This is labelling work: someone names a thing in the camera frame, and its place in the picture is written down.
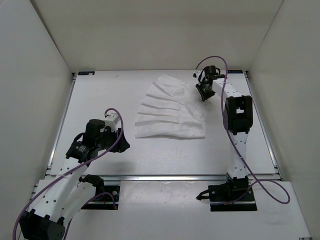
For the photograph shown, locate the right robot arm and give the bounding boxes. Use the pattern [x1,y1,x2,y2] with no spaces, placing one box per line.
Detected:
[193,65,253,203]

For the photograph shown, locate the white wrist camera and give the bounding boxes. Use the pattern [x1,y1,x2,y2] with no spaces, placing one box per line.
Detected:
[104,113,120,132]
[192,70,201,78]

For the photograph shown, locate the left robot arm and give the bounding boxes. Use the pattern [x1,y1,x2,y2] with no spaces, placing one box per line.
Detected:
[16,114,130,240]

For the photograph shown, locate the right corner marker tag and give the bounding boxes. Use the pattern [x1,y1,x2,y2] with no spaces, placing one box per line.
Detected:
[227,69,244,74]

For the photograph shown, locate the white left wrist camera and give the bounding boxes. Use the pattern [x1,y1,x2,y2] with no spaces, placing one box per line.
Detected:
[104,113,120,132]

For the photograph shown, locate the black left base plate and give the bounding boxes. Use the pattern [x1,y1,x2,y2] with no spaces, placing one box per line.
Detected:
[81,182,121,211]

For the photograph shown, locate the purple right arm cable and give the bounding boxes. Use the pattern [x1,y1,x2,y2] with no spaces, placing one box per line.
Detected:
[194,56,291,205]

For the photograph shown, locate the aluminium front table rail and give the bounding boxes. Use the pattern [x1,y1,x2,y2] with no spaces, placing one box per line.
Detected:
[44,173,283,183]

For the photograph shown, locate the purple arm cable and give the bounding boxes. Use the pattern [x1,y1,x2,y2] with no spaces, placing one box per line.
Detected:
[194,56,291,205]
[12,107,124,238]

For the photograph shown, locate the corner marker tag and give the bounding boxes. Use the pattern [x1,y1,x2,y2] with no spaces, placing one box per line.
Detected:
[227,69,244,74]
[78,71,95,76]

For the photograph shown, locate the left corner marker tag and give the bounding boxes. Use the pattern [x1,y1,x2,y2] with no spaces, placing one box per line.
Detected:
[78,71,95,76]

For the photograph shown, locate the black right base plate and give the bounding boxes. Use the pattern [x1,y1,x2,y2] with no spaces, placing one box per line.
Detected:
[208,184,258,212]

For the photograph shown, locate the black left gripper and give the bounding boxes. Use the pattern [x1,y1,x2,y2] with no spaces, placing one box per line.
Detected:
[98,124,132,151]

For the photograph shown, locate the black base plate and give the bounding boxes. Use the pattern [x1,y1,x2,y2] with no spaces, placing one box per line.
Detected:
[208,184,258,212]
[81,182,121,211]

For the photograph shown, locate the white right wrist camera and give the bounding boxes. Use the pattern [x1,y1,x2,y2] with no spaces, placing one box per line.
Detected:
[192,70,201,78]

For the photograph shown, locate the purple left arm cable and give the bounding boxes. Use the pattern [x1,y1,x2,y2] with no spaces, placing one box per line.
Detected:
[12,107,124,238]

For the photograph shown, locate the white pleated skirt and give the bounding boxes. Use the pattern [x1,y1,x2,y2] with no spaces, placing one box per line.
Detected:
[135,74,207,140]

